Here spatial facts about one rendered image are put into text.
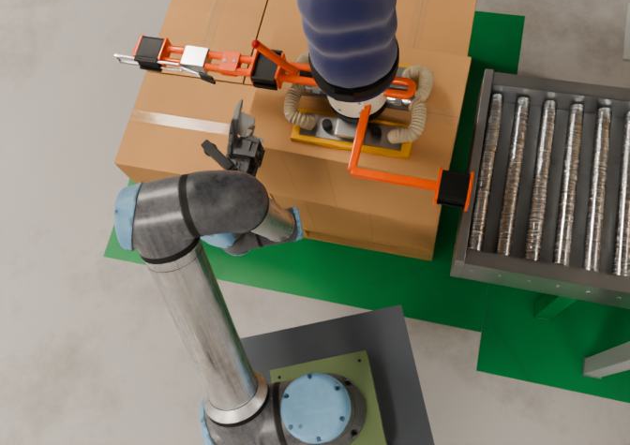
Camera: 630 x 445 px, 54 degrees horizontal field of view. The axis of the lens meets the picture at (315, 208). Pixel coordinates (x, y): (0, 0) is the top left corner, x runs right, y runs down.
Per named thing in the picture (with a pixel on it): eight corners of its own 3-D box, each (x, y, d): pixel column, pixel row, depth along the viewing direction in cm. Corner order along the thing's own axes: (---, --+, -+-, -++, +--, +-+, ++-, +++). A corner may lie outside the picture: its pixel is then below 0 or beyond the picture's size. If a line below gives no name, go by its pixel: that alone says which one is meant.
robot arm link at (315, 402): (360, 437, 149) (353, 437, 132) (291, 448, 150) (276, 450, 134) (350, 373, 154) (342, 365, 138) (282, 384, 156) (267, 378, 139)
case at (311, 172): (458, 121, 216) (472, 56, 179) (437, 228, 204) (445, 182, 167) (295, 94, 228) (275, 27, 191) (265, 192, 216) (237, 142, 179)
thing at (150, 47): (173, 47, 181) (167, 37, 176) (165, 68, 178) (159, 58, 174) (147, 43, 182) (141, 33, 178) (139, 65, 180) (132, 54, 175)
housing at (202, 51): (214, 55, 178) (209, 47, 174) (206, 76, 176) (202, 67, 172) (191, 52, 180) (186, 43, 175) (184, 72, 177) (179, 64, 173)
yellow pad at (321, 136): (415, 128, 174) (415, 120, 169) (409, 160, 170) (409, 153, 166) (299, 111, 180) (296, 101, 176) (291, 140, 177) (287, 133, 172)
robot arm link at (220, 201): (248, 154, 105) (301, 203, 172) (178, 168, 106) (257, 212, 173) (260, 220, 104) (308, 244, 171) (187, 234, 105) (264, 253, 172)
